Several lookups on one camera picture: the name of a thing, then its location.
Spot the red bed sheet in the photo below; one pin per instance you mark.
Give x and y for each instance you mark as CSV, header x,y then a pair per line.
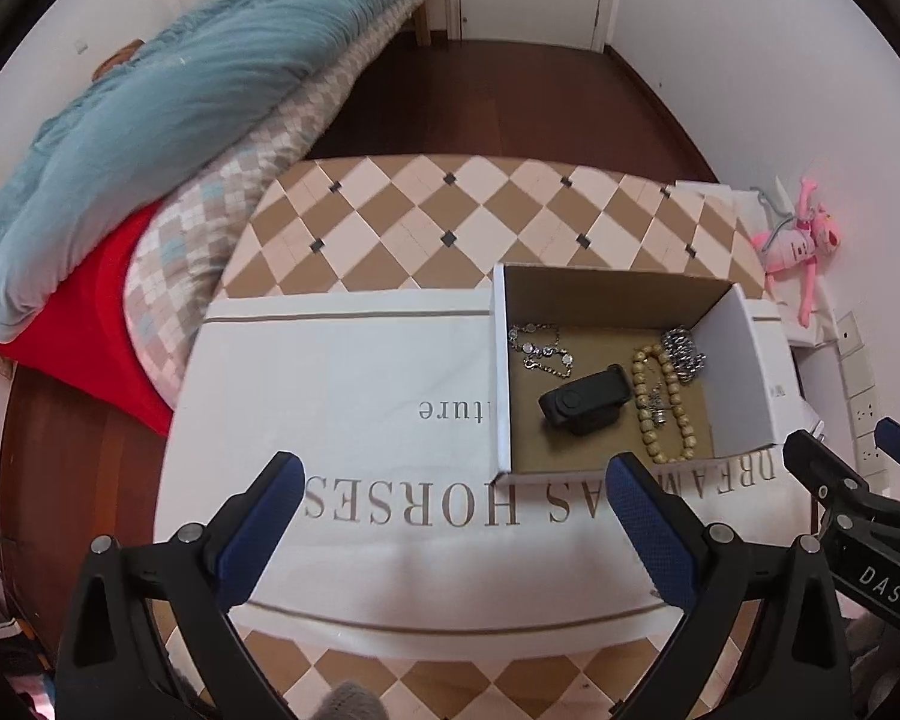
x,y
97,315

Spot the wooden bed leg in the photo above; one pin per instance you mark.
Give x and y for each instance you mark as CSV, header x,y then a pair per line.
x,y
421,22

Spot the pink plush toy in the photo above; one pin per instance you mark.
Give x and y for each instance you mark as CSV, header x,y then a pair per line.
x,y
791,244

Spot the grey fuzzy slipper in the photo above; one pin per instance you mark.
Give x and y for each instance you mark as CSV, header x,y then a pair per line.
x,y
349,703

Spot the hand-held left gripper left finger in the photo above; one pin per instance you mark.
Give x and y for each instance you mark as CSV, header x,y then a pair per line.
x,y
259,532

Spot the white cardboard box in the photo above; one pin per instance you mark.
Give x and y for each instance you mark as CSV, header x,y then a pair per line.
x,y
742,375

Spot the checkered quilt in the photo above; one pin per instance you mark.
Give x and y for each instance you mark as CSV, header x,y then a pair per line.
x,y
195,240

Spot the white paper box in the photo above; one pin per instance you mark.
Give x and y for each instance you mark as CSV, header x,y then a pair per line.
x,y
806,390

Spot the white wall socket row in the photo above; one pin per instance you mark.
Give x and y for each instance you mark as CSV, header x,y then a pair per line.
x,y
862,390

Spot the teal blanket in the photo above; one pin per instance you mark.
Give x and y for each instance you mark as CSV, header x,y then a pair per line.
x,y
157,112

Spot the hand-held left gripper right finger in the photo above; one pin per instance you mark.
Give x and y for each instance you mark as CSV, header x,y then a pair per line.
x,y
649,532

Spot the white printed cloth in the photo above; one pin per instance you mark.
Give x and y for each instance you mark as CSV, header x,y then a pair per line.
x,y
345,390

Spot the black swivel flash drive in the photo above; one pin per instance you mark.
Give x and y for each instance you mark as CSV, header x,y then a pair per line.
x,y
581,401

